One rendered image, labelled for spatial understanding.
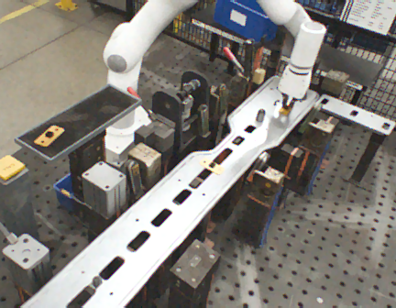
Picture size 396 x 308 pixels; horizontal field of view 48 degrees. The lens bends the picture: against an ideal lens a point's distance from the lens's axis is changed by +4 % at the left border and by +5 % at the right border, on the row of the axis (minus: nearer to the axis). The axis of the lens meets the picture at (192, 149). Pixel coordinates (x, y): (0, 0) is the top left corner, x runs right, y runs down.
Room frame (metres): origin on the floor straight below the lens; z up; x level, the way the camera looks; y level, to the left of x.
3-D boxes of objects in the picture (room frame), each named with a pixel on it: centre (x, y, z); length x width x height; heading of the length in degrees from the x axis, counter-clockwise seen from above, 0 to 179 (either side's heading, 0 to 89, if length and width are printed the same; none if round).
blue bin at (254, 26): (2.00, -0.18, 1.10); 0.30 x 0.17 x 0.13; 51
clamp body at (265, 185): (0.99, -0.25, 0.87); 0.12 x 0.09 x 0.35; 60
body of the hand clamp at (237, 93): (1.51, -0.16, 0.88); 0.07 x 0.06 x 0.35; 60
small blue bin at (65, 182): (1.06, 0.42, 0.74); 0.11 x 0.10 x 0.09; 150
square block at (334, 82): (1.61, -0.55, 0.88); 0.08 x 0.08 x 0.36; 60
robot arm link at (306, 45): (1.41, -0.34, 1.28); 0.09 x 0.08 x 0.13; 179
